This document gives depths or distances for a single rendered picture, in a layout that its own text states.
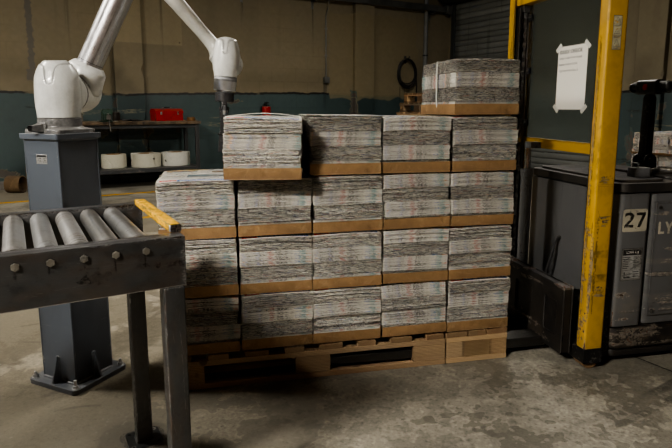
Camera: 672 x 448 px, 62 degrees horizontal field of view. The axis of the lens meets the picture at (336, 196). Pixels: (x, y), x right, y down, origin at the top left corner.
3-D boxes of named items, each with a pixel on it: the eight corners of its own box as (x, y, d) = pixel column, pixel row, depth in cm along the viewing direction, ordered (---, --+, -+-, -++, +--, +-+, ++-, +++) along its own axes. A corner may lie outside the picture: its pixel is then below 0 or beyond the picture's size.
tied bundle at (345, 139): (297, 166, 254) (296, 115, 250) (360, 165, 259) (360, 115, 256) (309, 176, 217) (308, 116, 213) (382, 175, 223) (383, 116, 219)
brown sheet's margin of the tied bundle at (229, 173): (227, 173, 220) (227, 162, 219) (301, 172, 222) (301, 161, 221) (223, 180, 204) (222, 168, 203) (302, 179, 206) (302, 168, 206)
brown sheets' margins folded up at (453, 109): (414, 302, 276) (419, 103, 261) (469, 297, 282) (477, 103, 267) (446, 332, 239) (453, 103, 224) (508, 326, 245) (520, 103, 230)
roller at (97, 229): (76, 211, 166) (82, 226, 167) (97, 245, 126) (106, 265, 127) (93, 205, 168) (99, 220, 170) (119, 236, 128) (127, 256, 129)
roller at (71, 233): (50, 217, 163) (63, 230, 165) (64, 254, 123) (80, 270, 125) (65, 206, 164) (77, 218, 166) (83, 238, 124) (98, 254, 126)
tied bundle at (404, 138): (358, 165, 259) (359, 115, 256) (418, 164, 265) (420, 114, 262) (381, 175, 223) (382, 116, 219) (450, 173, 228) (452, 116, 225)
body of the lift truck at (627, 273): (520, 308, 308) (528, 164, 295) (607, 301, 320) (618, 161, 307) (606, 364, 241) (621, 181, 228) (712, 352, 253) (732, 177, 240)
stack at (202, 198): (172, 351, 254) (163, 169, 241) (415, 329, 279) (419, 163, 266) (165, 393, 217) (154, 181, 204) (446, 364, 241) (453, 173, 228)
